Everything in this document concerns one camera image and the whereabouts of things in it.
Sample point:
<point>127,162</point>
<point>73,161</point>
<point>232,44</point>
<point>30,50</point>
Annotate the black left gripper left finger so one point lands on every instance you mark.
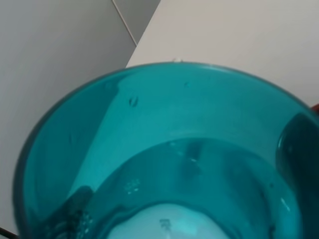
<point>71,220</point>

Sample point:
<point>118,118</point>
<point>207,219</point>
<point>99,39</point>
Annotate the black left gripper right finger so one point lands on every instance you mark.
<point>297,160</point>

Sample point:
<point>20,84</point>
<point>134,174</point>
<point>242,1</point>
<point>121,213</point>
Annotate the teal translucent plastic cup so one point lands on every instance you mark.
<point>170,151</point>

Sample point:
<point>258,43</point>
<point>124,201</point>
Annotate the red plastic cup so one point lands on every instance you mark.
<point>315,108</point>

